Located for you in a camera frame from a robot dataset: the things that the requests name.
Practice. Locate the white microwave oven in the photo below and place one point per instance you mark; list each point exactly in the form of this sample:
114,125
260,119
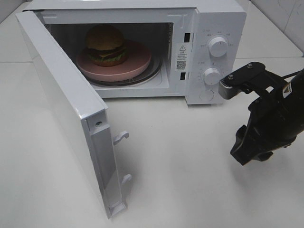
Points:
176,31

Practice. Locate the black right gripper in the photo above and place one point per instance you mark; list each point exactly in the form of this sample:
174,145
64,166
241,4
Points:
272,124

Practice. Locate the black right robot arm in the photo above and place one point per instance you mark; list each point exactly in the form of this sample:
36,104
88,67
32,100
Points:
298,80

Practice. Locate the pink round plate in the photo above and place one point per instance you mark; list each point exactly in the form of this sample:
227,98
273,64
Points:
139,57

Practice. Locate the round white door button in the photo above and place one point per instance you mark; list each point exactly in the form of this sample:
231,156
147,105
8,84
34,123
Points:
206,95

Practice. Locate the white microwave door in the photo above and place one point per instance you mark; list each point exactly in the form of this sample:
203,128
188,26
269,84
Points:
79,110

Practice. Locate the glass microwave turntable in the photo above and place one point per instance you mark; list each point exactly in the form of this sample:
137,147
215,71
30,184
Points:
150,72

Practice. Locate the white microwave knob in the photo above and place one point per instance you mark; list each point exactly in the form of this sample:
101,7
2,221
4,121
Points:
218,46
211,76

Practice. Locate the burger with lettuce and cheese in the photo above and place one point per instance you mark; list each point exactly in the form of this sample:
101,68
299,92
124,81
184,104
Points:
105,46

